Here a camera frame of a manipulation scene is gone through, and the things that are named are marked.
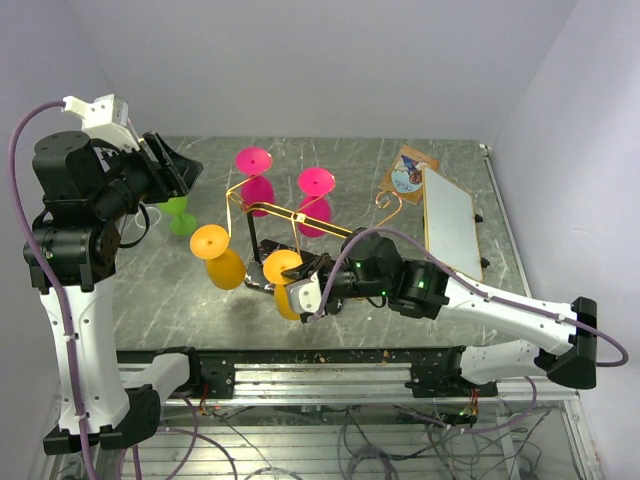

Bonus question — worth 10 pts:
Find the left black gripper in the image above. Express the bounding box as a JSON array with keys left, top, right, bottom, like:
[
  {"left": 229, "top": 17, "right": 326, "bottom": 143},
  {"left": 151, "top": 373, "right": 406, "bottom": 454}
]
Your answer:
[{"left": 92, "top": 129, "right": 206, "bottom": 221}]

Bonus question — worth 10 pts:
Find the orange wine glass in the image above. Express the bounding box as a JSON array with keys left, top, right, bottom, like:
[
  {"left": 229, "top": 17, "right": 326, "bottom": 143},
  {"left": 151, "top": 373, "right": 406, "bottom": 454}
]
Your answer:
[
  {"left": 263, "top": 249, "right": 302, "bottom": 321},
  {"left": 190, "top": 224, "right": 246, "bottom": 290}
]

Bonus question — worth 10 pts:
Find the green wine glass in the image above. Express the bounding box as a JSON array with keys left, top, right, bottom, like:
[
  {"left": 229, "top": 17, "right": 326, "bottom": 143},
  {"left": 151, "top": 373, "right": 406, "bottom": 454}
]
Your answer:
[{"left": 156, "top": 196, "right": 198, "bottom": 236}]

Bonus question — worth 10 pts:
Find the clear wine glass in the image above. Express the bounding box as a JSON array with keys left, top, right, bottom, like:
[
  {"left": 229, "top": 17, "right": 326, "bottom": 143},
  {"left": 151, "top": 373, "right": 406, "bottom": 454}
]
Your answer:
[{"left": 134, "top": 203, "right": 162, "bottom": 245}]

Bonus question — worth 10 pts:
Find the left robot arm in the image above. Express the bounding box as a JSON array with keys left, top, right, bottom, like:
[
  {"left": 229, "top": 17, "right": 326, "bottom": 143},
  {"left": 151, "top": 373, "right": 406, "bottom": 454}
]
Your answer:
[{"left": 23, "top": 131, "right": 204, "bottom": 455}]

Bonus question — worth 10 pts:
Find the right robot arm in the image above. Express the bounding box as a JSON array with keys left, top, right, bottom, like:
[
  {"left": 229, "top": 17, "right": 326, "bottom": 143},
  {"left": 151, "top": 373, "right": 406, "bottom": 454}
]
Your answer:
[{"left": 263, "top": 227, "right": 597, "bottom": 396}]

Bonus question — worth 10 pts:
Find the back pink wine glass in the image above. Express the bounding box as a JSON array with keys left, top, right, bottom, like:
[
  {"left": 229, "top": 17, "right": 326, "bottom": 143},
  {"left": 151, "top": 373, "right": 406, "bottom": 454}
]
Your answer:
[{"left": 236, "top": 146, "right": 275, "bottom": 207}]

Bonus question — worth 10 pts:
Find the brown hello card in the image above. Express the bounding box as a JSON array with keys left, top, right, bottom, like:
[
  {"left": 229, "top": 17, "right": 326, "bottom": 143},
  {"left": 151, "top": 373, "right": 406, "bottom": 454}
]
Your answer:
[{"left": 378, "top": 145, "right": 439, "bottom": 205}]

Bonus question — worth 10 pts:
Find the gold wire wine glass rack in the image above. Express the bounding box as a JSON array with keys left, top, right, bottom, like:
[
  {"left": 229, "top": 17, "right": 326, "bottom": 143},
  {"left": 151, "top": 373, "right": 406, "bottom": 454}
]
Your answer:
[{"left": 225, "top": 149, "right": 404, "bottom": 296}]

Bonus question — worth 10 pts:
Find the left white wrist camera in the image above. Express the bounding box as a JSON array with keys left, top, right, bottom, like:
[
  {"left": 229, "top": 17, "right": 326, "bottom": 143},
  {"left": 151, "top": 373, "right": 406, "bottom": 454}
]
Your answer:
[{"left": 62, "top": 94, "right": 140, "bottom": 152}]

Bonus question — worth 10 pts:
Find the aluminium frame rail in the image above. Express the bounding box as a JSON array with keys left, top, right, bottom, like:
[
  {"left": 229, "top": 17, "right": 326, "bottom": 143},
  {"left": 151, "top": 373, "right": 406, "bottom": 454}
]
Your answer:
[{"left": 114, "top": 362, "right": 576, "bottom": 404}]

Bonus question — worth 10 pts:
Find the white board with gold frame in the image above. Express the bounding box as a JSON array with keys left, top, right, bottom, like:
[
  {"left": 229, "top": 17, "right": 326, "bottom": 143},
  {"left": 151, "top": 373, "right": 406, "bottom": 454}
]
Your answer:
[{"left": 422, "top": 168, "right": 483, "bottom": 282}]

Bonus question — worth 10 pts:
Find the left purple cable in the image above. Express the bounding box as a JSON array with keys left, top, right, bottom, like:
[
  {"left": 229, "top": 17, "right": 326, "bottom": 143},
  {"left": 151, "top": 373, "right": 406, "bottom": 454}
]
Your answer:
[{"left": 8, "top": 101, "right": 99, "bottom": 480}]

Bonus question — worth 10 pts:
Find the tangle of floor cables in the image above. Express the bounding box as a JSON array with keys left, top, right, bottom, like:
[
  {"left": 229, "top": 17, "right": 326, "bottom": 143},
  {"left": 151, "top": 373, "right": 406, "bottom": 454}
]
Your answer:
[{"left": 119, "top": 399, "right": 561, "bottom": 480}]

